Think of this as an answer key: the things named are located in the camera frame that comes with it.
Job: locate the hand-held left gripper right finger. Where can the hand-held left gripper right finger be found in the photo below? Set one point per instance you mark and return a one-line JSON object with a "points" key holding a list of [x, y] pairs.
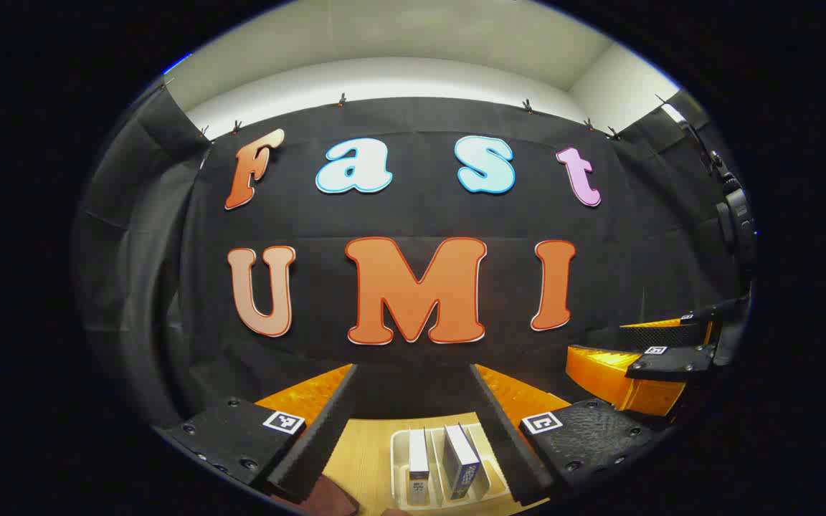
{"points": [[510, 444]]}

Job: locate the white bookshelf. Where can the white bookshelf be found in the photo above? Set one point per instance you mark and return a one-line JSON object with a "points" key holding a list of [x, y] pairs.
{"points": [[400, 466]]}

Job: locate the maroon schoolbag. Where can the maroon schoolbag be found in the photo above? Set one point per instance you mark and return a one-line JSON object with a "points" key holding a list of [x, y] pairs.
{"points": [[327, 498]]}

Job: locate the blue cover book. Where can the blue cover book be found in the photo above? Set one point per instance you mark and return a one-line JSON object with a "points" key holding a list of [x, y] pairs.
{"points": [[462, 462]]}

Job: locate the row of small backdrop clamps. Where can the row of small backdrop clamps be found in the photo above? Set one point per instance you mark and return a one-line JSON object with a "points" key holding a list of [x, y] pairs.
{"points": [[342, 99]]}

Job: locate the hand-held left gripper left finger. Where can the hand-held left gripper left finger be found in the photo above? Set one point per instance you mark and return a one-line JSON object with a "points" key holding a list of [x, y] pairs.
{"points": [[316, 444]]}

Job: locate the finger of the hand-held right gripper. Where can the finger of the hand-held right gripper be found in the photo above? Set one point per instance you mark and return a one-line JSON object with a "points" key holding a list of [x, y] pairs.
{"points": [[671, 362], [664, 335]]}

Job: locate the black backdrop cloth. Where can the black backdrop cloth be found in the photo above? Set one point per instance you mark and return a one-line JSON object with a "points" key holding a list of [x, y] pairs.
{"points": [[413, 215]]}

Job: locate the white spine book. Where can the white spine book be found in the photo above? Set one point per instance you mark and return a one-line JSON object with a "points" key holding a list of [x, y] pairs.
{"points": [[419, 466]]}

